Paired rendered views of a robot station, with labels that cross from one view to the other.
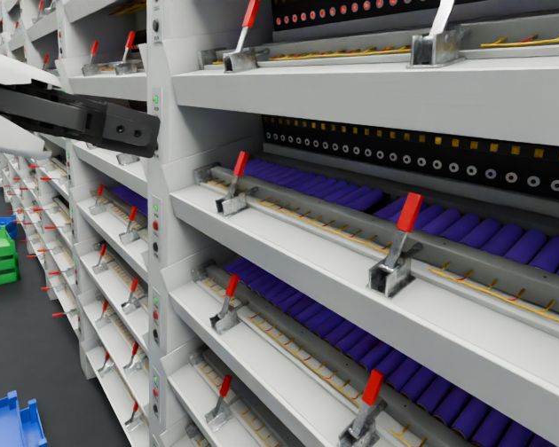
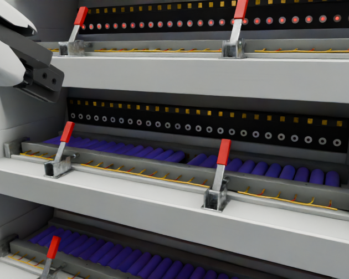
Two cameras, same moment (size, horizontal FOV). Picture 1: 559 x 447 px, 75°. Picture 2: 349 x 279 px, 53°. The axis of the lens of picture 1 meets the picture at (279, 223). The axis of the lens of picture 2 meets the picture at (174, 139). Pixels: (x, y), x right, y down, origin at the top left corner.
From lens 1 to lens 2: 16 cm
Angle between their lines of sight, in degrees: 28
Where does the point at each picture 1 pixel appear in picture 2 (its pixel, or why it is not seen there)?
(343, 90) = (175, 70)
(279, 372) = not seen: outside the picture
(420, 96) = (230, 75)
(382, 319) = (217, 228)
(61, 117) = (40, 54)
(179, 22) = not seen: hidden behind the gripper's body
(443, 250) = (244, 179)
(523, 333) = (304, 217)
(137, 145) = (52, 89)
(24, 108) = (18, 44)
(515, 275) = (290, 186)
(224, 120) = (32, 100)
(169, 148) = not seen: outside the picture
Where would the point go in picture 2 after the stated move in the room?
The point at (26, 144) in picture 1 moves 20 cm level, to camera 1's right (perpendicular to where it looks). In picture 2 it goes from (16, 69) to (255, 110)
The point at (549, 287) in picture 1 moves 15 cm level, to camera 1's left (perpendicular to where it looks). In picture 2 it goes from (310, 189) to (206, 182)
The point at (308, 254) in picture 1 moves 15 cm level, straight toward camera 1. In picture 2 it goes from (146, 195) to (182, 225)
